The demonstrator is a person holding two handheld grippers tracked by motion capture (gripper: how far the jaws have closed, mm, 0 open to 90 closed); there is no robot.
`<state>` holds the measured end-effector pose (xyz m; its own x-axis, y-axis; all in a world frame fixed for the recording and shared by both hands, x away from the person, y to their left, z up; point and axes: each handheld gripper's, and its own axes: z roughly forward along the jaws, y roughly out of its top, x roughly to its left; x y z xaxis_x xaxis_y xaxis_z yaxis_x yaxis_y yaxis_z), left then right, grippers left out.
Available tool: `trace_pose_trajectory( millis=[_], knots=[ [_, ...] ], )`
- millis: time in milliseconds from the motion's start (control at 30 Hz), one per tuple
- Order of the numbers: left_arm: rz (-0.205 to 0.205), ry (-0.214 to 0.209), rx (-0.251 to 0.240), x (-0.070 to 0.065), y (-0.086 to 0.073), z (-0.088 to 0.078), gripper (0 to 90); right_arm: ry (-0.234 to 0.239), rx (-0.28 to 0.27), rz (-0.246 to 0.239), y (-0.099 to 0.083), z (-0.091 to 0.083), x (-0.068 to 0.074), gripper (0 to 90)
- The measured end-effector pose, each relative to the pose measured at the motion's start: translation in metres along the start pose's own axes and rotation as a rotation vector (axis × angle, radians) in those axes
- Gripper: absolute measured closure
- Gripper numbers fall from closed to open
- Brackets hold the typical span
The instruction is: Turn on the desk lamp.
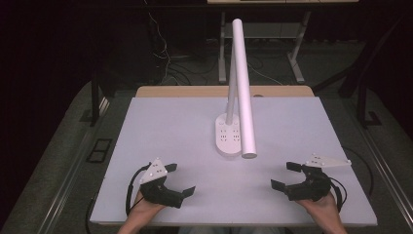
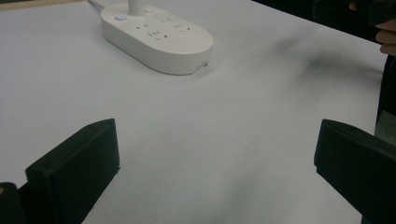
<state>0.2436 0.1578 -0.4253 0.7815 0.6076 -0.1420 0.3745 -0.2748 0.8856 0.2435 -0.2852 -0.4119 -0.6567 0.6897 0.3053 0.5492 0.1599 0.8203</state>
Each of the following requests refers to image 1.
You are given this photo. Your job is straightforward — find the thin black cable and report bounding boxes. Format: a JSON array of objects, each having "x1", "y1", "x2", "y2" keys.
[{"x1": 343, "y1": 146, "x2": 375, "y2": 198}]

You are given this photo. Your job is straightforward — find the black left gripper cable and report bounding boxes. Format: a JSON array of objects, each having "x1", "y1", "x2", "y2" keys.
[{"x1": 125, "y1": 162, "x2": 154, "y2": 217}]

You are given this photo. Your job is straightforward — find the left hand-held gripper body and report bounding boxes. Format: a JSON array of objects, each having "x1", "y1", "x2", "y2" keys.
[{"x1": 138, "y1": 157, "x2": 185, "y2": 210}]

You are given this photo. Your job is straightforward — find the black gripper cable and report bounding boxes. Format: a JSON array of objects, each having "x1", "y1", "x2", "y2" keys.
[
  {"x1": 125, "y1": 162, "x2": 154, "y2": 217},
  {"x1": 326, "y1": 176, "x2": 348, "y2": 213}
]

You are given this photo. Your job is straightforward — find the black metal stand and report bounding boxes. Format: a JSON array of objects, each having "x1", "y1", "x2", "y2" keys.
[
  {"x1": 312, "y1": 14, "x2": 413, "y2": 130},
  {"x1": 79, "y1": 72, "x2": 111, "y2": 129}
]

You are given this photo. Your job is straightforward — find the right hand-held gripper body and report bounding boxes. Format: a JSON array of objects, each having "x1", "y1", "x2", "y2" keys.
[{"x1": 284, "y1": 152, "x2": 353, "y2": 203}]

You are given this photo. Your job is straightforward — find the metal floor rail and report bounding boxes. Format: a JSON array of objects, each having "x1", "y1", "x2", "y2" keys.
[
  {"x1": 34, "y1": 97, "x2": 112, "y2": 234},
  {"x1": 343, "y1": 97, "x2": 413, "y2": 216}
]

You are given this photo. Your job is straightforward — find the table with metal legs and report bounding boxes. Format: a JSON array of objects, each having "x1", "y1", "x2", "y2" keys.
[{"x1": 206, "y1": 0, "x2": 359, "y2": 85}]

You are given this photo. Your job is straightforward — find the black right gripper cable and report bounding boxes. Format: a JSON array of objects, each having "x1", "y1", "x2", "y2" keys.
[{"x1": 326, "y1": 176, "x2": 348, "y2": 213}]

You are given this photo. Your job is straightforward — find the white desk lamp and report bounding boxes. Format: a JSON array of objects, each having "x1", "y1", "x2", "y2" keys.
[{"x1": 214, "y1": 18, "x2": 258, "y2": 160}]

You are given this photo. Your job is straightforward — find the person's right hand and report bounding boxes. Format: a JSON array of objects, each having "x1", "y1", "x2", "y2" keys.
[{"x1": 296, "y1": 191, "x2": 341, "y2": 226}]

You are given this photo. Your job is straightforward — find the white table mat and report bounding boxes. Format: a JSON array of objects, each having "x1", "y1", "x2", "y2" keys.
[{"x1": 90, "y1": 97, "x2": 378, "y2": 227}]

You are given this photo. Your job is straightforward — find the black floor frame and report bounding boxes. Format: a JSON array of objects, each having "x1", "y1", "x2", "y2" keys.
[{"x1": 85, "y1": 137, "x2": 114, "y2": 164}]

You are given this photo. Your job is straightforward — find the white cables on floor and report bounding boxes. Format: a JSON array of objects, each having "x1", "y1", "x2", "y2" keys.
[{"x1": 142, "y1": 0, "x2": 183, "y2": 86}]

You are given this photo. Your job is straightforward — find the person's left hand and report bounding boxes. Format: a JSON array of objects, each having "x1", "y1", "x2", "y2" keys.
[{"x1": 127, "y1": 190, "x2": 168, "y2": 224}]

